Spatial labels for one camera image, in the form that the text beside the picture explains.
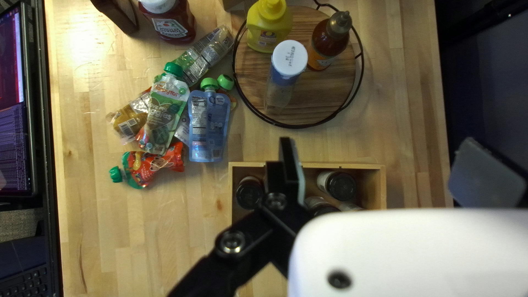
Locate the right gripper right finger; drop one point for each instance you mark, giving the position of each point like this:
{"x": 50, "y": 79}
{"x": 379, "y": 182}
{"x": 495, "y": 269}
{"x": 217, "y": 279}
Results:
{"x": 486, "y": 181}

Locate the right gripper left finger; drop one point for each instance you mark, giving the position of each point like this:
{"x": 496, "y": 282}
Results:
{"x": 272, "y": 231}

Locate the yellow mustard bottle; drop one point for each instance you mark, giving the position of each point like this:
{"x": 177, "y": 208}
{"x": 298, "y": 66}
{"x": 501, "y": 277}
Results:
{"x": 268, "y": 29}

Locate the red ketchup bottle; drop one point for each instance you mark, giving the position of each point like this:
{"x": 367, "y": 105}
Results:
{"x": 171, "y": 24}

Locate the blue baby food pouch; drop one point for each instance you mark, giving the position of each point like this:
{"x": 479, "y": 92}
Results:
{"x": 208, "y": 123}

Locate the red baby food pouch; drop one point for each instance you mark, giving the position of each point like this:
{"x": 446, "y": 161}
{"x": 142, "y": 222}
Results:
{"x": 156, "y": 163}

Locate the green veggie baby food pouch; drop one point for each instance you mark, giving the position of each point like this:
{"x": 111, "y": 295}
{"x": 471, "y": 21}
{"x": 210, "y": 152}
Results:
{"x": 165, "y": 111}

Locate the yellow-brown baby food pouch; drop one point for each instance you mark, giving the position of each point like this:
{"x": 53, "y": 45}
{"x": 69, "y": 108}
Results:
{"x": 128, "y": 121}

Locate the clear green baby food pouch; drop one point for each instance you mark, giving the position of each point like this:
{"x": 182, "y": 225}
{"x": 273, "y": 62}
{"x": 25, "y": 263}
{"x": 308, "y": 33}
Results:
{"x": 206, "y": 49}

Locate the black-lidded spice jar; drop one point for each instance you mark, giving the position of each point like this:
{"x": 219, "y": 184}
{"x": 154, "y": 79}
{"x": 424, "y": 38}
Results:
{"x": 321, "y": 204}
{"x": 249, "y": 192}
{"x": 340, "y": 185}

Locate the wooden box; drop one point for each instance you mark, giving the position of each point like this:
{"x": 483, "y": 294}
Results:
{"x": 373, "y": 185}

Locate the white pouch light green cap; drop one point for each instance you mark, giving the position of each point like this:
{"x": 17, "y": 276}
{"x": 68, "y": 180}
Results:
{"x": 226, "y": 82}

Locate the tall dressing bottle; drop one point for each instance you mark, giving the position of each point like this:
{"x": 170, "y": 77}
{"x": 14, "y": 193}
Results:
{"x": 288, "y": 57}

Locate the brown hot sauce bottle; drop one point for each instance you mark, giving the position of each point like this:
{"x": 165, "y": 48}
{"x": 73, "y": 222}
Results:
{"x": 328, "y": 41}

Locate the dark brown sauce bottle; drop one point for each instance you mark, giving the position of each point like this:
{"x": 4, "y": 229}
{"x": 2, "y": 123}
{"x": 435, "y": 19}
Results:
{"x": 115, "y": 12}

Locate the laptop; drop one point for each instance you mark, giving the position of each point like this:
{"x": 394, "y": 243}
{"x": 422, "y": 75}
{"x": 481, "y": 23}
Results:
{"x": 12, "y": 123}

